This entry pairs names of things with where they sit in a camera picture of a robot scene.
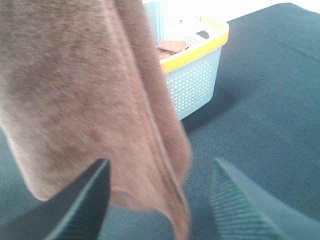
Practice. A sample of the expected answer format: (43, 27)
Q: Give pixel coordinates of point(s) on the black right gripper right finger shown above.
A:
(242, 210)

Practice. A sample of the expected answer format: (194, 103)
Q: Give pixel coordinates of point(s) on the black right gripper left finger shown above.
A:
(75, 213)

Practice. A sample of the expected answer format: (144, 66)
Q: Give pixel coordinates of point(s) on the brown towel with white tag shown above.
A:
(81, 80)

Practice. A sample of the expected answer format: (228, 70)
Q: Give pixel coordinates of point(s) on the brown towel in basket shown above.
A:
(167, 48)

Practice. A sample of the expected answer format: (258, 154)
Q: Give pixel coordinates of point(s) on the black table mat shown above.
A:
(264, 118)

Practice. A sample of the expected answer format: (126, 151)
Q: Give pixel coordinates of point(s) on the grey perforated laundry basket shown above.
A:
(191, 73)

